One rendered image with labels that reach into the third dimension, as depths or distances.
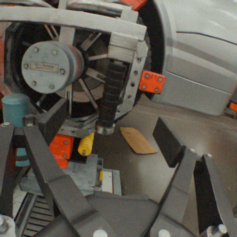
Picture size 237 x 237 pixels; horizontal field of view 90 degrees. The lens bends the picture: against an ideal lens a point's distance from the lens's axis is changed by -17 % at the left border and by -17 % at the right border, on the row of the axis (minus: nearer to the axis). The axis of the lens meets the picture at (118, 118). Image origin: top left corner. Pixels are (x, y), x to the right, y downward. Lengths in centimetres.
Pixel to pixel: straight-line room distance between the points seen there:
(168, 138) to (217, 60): 71
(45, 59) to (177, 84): 57
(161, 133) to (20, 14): 34
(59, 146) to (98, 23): 48
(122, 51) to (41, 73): 21
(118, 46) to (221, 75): 68
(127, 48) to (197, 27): 54
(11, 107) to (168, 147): 43
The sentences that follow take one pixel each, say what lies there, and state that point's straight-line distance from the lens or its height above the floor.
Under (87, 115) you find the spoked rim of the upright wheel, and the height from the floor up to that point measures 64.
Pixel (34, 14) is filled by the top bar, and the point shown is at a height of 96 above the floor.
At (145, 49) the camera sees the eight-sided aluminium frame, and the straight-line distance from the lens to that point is 50.
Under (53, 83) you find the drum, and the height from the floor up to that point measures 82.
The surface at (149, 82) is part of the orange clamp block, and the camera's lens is 51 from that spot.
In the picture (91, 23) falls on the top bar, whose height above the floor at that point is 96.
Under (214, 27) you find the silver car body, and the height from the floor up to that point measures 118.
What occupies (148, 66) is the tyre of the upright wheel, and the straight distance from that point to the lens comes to 59.
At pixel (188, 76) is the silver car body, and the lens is 75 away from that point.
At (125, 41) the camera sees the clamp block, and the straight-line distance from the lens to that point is 27.
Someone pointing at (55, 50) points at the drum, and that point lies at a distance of 36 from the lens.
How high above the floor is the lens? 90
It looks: 23 degrees down
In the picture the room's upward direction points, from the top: 14 degrees clockwise
